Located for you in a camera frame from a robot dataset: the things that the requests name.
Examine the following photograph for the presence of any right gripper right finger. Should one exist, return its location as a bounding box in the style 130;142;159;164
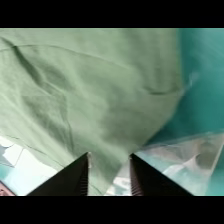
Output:
129;153;194;197

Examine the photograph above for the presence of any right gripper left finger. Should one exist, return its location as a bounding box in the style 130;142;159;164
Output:
27;151;92;197

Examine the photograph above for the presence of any green shirt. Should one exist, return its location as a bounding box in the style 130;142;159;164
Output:
0;27;186;197

